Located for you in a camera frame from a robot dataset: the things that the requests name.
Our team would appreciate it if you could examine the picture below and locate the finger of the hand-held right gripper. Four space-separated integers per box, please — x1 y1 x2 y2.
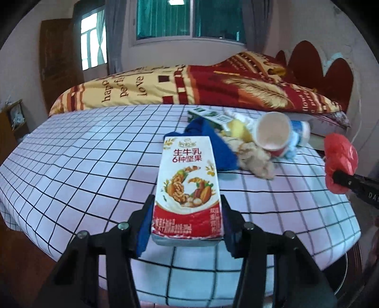
332 170 360 193

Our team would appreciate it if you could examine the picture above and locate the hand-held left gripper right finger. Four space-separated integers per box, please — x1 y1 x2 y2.
221 195 338 308

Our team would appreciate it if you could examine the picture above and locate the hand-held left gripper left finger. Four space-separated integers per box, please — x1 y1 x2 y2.
36 194 157 308

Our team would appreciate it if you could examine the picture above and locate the red plastic bag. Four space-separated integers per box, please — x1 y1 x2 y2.
324 133 359 195

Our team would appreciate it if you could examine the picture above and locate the red white milk carton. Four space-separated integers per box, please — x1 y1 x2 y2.
152 136 225 248

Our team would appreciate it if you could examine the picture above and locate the blue white paper cup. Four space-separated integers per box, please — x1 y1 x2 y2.
286 120 311 149

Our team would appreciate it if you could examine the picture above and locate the black trash bin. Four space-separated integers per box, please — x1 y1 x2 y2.
332 252 363 297

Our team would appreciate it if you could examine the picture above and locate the red paper cup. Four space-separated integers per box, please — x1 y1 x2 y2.
254 112 292 158

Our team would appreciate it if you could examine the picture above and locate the yellow knitted cloth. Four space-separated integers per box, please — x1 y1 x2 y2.
226 118 255 144

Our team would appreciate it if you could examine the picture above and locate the purple floral bedsheet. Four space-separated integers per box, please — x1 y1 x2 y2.
308 111 351 129

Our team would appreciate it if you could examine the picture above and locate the blue cloth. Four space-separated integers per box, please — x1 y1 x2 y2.
164 118 240 172

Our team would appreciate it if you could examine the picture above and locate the beige fuzzy cloth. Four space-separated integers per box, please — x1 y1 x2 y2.
221 135 276 180

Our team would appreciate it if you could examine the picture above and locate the white checked bedsheet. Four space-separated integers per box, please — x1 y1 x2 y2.
0 104 362 303

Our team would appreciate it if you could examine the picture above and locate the white crumpled tissue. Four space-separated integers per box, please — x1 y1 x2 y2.
223 108 261 131

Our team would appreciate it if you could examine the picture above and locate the green white carton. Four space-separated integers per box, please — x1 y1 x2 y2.
187 108 234 132

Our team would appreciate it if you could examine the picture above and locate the red padded headboard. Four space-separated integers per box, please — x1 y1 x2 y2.
274 40 354 111

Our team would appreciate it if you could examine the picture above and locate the red yellow printed blanket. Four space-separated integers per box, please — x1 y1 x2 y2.
49 51 347 117

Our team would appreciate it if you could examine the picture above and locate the wooden cabinet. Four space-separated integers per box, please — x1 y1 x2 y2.
0 99 30 166

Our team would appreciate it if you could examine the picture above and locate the grey curtain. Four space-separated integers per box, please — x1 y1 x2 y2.
105 0 131 74
241 0 268 54

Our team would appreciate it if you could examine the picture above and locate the wooden door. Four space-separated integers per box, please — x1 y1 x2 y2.
40 18 85 101

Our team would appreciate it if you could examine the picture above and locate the small window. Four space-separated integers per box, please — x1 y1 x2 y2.
80 9 108 71

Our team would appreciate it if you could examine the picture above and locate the large window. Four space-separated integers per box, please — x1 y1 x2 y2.
130 0 248 46

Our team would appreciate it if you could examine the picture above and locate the white bed frame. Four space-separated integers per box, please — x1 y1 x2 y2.
309 132 326 151

